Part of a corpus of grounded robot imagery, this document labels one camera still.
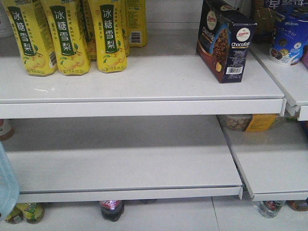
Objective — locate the blue Oreo cookie tub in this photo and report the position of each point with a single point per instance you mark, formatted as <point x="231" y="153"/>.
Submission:
<point x="290" y="34"/>

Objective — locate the yellow pear drink bottle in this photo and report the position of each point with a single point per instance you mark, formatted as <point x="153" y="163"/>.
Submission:
<point x="68" y="36"/>
<point x="110" y="46"/>
<point x="33" y="36"/>
<point x="137" y="26"/>

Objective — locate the brown biscuit pack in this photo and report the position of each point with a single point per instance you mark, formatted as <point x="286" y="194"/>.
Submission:
<point x="264" y="16"/>

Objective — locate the white store shelf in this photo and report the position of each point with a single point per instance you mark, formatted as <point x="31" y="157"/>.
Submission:
<point x="152" y="157"/>
<point x="166" y="77"/>

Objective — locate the dark cola bottle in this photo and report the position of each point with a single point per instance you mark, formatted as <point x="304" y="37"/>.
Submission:
<point x="112" y="210"/>

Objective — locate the white brown drink bottle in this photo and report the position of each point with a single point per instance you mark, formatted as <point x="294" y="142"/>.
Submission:
<point x="6" y="129"/>

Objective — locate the clear bottle colourful label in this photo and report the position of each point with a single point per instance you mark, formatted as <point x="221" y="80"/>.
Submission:
<point x="270" y="209"/>

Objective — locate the white upper store shelf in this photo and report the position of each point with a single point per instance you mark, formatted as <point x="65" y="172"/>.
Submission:
<point x="166" y="77"/>

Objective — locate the orange label bottle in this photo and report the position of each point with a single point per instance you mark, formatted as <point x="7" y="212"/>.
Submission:
<point x="298" y="205"/>

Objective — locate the clear plastic cracker tub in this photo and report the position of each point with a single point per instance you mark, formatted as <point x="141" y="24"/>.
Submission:
<point x="251" y="122"/>

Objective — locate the navy Danisa cookie box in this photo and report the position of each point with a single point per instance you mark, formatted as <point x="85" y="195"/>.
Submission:
<point x="223" y="41"/>

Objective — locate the light blue plastic basket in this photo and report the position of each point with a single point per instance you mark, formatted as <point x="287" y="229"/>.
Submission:
<point x="9" y="186"/>

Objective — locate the green label drink bottle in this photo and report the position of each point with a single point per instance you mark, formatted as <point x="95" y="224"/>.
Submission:
<point x="33" y="213"/>
<point x="16" y="215"/>

